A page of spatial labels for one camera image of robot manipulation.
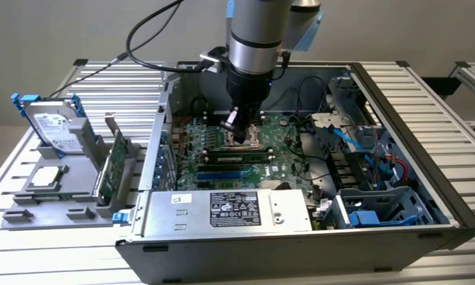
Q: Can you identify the neighbouring slatted metal table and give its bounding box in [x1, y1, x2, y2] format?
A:
[448, 61, 475, 134]

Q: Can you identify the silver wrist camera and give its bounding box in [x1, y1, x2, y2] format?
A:
[199, 46, 228, 74]

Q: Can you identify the grey disk bay cage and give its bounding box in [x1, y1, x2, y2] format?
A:
[320, 185, 436, 229]

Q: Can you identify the blue SATA wire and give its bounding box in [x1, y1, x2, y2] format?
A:
[312, 121, 392, 191]

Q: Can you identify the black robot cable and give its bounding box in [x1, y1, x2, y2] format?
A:
[49, 0, 207, 99]

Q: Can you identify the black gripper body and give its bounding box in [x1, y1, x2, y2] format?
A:
[225, 67, 272, 131]

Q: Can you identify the silver power supply unit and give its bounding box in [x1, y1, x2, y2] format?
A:
[141, 189, 315, 238]

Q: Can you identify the green graphics card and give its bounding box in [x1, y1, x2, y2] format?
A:
[93, 112, 133, 206]

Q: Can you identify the black case fan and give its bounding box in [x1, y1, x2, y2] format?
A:
[342, 151, 396, 191]

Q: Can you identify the CPU socket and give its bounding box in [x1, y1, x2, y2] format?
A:
[219, 123, 264, 148]

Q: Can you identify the blue disk carrier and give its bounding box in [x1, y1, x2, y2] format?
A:
[9, 93, 88, 157]

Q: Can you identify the open grey PC case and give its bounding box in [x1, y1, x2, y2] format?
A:
[113, 61, 475, 284]

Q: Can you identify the silver CPU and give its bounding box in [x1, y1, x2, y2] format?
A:
[26, 166, 64, 188]

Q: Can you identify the grey parts rack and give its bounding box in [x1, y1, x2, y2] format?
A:
[1, 117, 148, 231]

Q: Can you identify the black RAM slot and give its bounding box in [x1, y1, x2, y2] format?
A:
[201, 156, 273, 164]

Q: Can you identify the red SATA wire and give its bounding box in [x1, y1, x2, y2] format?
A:
[382, 154, 412, 186]

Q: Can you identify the blue expansion slot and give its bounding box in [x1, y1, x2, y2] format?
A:
[196, 172, 243, 180]

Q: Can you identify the installed black RAM stick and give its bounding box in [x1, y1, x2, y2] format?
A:
[200, 147, 272, 159]

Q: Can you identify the green motherboard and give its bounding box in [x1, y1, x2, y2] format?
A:
[172, 112, 321, 205]

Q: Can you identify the silver hard disk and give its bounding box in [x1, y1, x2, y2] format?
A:
[26, 99, 84, 155]

